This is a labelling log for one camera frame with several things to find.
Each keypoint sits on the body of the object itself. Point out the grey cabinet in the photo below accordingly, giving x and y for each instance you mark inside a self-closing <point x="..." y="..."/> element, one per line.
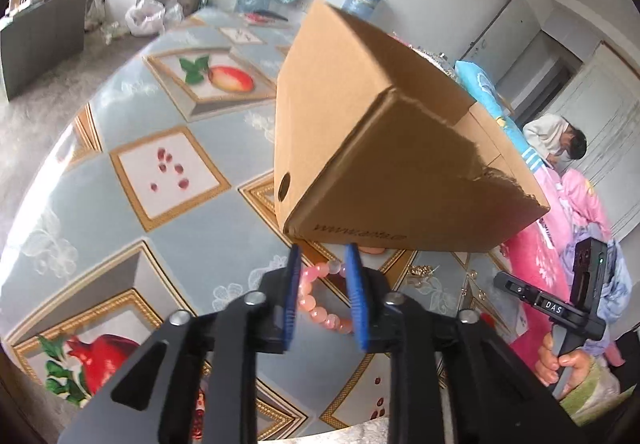
<point x="40" y="39"/>

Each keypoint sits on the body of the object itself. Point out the pink floral blanket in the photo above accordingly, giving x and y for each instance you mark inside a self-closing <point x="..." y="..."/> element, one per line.
<point x="540" y="264"/>

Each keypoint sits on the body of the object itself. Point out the person's right hand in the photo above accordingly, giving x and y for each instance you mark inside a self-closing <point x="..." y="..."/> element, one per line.
<point x="575" y="369"/>

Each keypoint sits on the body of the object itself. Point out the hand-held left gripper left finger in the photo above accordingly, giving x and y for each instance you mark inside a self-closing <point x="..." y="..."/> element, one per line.
<point x="292" y="294"/>

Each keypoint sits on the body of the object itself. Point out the brown cardboard box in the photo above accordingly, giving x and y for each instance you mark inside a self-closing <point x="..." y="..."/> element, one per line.
<point x="390" y="154"/>

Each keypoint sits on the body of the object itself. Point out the white plastic bag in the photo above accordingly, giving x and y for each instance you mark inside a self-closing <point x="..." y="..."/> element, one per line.
<point x="150" y="14"/>

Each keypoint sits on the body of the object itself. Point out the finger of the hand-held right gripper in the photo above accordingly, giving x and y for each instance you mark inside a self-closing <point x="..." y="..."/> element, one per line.
<point x="515" y="289"/>

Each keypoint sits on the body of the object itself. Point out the blue cartoon pillow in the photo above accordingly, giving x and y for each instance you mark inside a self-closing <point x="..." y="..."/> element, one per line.
<point x="495" y="94"/>

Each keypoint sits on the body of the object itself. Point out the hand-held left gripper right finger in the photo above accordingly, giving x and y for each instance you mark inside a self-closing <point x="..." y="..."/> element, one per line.
<point x="356" y="294"/>

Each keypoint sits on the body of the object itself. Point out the gold charm pendant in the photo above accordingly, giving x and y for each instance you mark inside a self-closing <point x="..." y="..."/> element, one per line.
<point x="422" y="274"/>

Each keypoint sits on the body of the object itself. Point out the person's right forearm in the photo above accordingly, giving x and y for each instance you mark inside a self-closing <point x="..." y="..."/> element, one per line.
<point x="595" y="394"/>

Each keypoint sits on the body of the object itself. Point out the white door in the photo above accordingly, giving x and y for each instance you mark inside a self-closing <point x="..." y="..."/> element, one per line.
<point x="610" y="134"/>

